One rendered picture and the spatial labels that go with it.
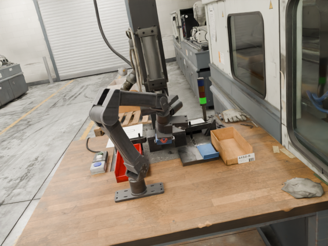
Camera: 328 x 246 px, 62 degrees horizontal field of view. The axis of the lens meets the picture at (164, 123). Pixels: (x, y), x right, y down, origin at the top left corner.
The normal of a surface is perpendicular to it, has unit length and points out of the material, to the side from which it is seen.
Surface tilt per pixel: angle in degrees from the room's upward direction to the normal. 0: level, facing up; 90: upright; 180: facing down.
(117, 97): 90
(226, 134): 90
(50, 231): 0
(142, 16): 90
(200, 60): 90
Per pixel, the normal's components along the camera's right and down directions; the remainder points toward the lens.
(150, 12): 0.10, 0.34
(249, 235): -0.16, -0.92
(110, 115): 0.69, 0.14
